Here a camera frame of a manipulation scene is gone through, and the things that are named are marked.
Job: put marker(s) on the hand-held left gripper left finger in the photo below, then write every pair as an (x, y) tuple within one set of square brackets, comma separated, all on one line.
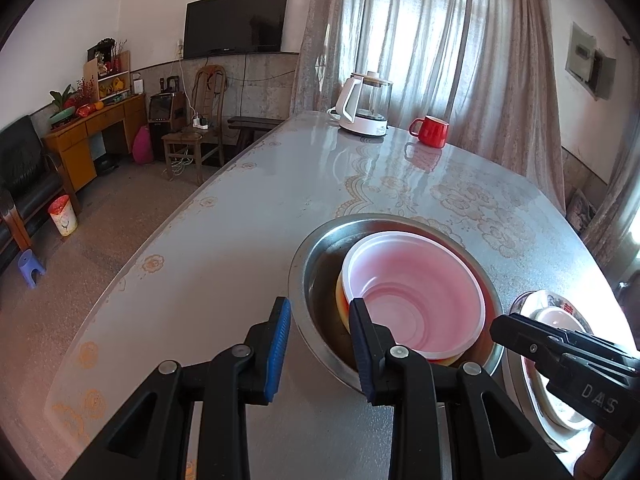
[(277, 355)]

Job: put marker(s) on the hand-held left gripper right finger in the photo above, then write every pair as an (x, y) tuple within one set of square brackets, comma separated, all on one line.
[(367, 360)]

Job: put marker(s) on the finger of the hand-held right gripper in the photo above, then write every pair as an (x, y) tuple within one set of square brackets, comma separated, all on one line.
[(520, 335)]

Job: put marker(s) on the white plate with rose print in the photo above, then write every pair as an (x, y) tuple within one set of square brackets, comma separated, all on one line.
[(557, 317)]

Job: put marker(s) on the white plate with red characters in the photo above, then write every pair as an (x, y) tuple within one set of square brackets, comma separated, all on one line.
[(517, 385)]

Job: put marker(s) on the yellow plastic bowl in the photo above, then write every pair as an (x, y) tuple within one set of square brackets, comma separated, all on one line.
[(342, 300)]

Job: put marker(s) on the stainless steel bowl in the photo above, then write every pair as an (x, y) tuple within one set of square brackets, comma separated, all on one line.
[(320, 280)]

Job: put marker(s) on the red plastic bowl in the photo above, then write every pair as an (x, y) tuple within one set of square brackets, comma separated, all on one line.
[(415, 285)]

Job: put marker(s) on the patterned cushion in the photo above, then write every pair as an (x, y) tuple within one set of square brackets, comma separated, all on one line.
[(581, 210)]

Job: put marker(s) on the beige side curtain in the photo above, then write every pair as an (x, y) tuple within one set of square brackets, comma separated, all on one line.
[(615, 185)]

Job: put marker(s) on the red mug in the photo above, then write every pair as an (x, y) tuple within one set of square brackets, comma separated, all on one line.
[(432, 132)]

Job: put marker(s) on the dark wooden bench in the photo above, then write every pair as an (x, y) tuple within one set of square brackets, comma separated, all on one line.
[(252, 125)]

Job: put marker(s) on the brown wooden chair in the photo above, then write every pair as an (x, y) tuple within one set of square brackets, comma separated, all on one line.
[(200, 135)]

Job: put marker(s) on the white power strip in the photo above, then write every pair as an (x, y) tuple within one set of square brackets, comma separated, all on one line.
[(201, 121)]

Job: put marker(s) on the pink bag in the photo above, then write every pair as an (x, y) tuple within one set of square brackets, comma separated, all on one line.
[(143, 145)]

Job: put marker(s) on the white glass electric kettle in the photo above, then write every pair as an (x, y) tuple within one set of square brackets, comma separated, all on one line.
[(362, 110)]

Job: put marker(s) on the white and red waste bin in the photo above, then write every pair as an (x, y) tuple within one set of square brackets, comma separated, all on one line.
[(63, 217)]

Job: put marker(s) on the purple plastic stool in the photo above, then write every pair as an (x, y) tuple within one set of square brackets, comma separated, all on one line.
[(31, 267)]

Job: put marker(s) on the black portable speaker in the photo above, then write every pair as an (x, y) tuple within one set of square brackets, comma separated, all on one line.
[(162, 107)]

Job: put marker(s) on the wooden desk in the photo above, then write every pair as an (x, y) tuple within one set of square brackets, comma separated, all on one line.
[(80, 150)]

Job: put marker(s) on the beige sheer window curtain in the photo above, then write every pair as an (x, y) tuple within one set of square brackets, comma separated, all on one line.
[(440, 50)]

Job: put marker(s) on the black armchair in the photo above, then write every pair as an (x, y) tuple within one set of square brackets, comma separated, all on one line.
[(25, 175)]

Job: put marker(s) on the small wooden desk shelf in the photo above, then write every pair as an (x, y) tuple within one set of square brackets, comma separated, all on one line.
[(112, 75)]

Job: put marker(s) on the green potted plant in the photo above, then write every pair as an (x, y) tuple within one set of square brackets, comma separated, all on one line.
[(62, 102)]

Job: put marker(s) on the black flat television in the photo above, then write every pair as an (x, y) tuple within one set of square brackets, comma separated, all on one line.
[(235, 22)]

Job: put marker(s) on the grey wall electrical panel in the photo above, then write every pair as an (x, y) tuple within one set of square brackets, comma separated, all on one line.
[(590, 62)]

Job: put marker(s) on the white wall socket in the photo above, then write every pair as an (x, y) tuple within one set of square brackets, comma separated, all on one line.
[(180, 49)]

